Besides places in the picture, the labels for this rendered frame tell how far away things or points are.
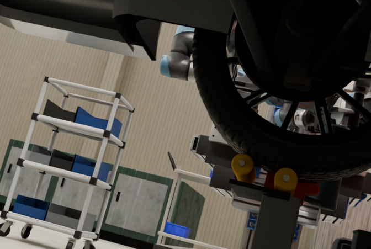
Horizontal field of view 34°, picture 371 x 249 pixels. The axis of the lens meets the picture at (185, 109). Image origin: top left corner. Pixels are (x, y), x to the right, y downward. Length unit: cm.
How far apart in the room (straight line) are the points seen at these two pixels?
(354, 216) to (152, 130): 623
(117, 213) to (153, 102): 531
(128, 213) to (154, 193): 35
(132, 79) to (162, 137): 131
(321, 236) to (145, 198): 188
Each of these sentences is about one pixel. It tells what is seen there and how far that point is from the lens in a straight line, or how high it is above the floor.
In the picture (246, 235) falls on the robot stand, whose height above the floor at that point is 36.
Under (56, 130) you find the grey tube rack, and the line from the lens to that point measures 419.
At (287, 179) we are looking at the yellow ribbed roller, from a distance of 153.
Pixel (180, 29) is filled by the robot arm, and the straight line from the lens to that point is 220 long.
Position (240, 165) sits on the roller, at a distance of 161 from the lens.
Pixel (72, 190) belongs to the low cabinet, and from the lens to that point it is 686.
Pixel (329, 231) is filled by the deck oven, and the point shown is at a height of 65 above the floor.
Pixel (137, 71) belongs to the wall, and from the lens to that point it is 1199.
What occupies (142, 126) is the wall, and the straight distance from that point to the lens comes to 1168.
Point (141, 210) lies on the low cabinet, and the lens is 663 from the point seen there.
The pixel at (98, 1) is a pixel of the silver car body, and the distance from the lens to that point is 174.
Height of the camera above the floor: 30
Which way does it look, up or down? 11 degrees up
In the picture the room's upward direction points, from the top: 15 degrees clockwise
